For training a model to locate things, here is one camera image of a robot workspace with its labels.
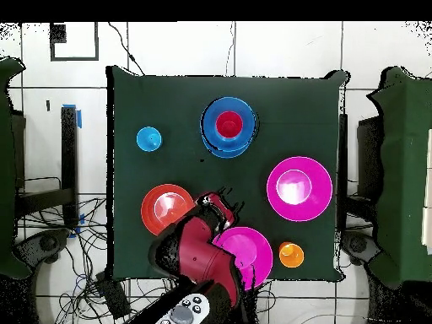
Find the blue plastic bowl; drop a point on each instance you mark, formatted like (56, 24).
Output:
(224, 154)
(211, 123)

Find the pink plastic bowl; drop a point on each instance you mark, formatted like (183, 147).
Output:
(256, 249)
(314, 202)

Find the red plastic cup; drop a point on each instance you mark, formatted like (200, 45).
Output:
(229, 124)

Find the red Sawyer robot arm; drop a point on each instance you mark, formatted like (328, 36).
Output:
(199, 256)

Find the red-orange plastic bowl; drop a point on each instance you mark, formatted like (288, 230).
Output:
(158, 206)

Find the orange plastic cup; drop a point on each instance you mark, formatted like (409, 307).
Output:
(291, 254)

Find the light blue plastic cup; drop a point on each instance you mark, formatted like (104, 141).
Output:
(149, 138)

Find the dark green table cloth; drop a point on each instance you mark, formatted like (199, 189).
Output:
(287, 101)

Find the black metal stand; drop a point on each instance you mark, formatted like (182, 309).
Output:
(342, 168)
(69, 152)

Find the black power adapter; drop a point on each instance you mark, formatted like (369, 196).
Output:
(114, 297)

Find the green-covered side table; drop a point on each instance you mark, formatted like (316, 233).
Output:
(6, 168)
(405, 168)

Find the black tape square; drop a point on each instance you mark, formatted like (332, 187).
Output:
(74, 59)

